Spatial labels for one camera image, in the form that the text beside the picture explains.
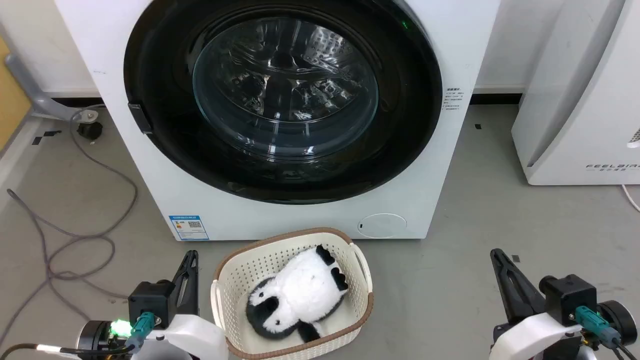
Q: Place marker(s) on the small text warning sticker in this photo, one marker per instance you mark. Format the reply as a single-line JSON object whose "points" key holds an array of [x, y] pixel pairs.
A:
{"points": [[452, 100]]}

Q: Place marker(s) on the blue energy label sticker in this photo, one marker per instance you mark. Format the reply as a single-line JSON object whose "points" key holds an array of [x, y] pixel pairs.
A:
{"points": [[189, 227]]}

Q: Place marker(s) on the white front-load washing machine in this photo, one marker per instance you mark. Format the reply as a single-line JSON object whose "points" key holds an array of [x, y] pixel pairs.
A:
{"points": [[435, 165]]}

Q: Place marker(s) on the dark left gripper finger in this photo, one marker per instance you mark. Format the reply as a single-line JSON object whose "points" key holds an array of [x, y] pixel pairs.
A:
{"points": [[181, 287], [193, 295]]}

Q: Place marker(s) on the round white filter cover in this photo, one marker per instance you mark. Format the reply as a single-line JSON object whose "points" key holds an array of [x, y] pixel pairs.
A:
{"points": [[382, 225]]}

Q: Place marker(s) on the black and white panda plush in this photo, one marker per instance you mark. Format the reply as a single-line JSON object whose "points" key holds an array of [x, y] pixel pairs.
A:
{"points": [[300, 295]]}

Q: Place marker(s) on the cream laundry basket brown rim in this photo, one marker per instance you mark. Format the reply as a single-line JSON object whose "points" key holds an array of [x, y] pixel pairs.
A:
{"points": [[235, 280]]}

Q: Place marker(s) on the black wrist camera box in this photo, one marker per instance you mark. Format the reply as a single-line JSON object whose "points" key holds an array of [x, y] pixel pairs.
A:
{"points": [[150, 302], [570, 297]]}

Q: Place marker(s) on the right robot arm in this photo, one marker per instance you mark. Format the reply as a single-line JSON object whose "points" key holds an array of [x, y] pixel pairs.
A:
{"points": [[617, 320]]}

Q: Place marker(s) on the white air purifier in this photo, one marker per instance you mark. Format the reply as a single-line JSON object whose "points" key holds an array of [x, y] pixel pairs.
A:
{"points": [[585, 100]]}

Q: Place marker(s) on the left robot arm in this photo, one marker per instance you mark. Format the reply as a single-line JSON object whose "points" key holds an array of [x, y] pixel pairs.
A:
{"points": [[97, 337]]}

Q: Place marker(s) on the round black glass washer door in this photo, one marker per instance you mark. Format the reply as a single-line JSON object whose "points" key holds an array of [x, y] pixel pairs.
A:
{"points": [[282, 100]]}

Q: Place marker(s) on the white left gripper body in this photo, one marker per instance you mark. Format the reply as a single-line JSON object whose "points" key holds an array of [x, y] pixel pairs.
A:
{"points": [[195, 337]]}

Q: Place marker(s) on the grey metal stand leg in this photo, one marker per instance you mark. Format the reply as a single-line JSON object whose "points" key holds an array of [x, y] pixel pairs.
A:
{"points": [[30, 90]]}

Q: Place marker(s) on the yellow wooden panel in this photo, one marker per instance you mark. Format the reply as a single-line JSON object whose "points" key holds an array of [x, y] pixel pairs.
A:
{"points": [[10, 95]]}

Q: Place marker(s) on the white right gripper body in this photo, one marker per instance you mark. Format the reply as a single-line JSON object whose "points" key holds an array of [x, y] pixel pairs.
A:
{"points": [[530, 337]]}

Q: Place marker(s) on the black caster wheel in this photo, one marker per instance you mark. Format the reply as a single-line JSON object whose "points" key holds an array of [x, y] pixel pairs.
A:
{"points": [[90, 130]]}

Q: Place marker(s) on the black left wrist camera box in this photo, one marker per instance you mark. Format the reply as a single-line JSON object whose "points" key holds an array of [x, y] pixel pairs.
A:
{"points": [[150, 302]]}

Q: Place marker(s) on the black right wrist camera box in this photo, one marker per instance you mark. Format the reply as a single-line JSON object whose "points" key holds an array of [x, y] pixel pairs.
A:
{"points": [[570, 297]]}

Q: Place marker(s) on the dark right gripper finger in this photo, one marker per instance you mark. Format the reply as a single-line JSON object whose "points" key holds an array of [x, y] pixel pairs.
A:
{"points": [[530, 300], [505, 285]]}

